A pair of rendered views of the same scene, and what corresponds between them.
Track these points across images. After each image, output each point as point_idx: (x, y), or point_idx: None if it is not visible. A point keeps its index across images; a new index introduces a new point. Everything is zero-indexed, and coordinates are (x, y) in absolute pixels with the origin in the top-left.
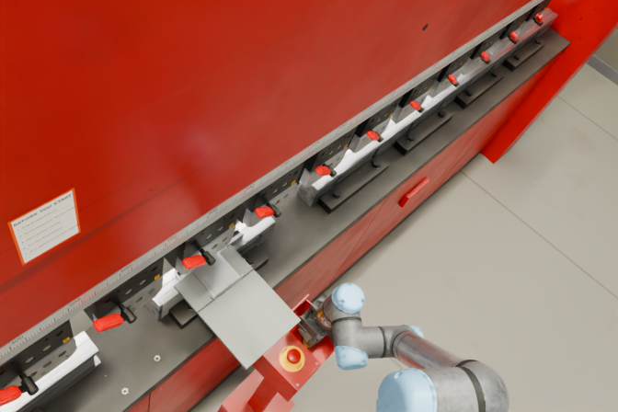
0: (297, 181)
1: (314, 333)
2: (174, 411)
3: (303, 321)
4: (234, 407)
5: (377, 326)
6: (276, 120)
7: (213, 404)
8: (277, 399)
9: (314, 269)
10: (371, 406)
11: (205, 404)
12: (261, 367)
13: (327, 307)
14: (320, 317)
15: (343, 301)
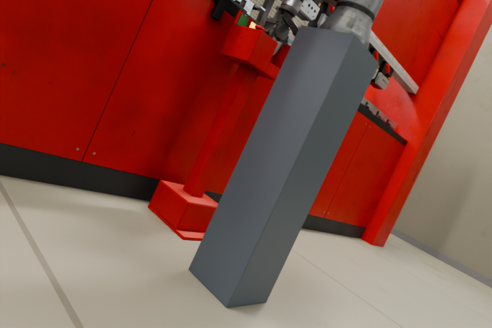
0: None
1: (276, 21)
2: (134, 114)
3: (269, 19)
4: (170, 185)
5: (293, 246)
6: None
7: (145, 203)
8: (209, 200)
9: (263, 83)
10: (292, 269)
11: (138, 200)
12: (231, 42)
13: None
14: (283, 0)
15: None
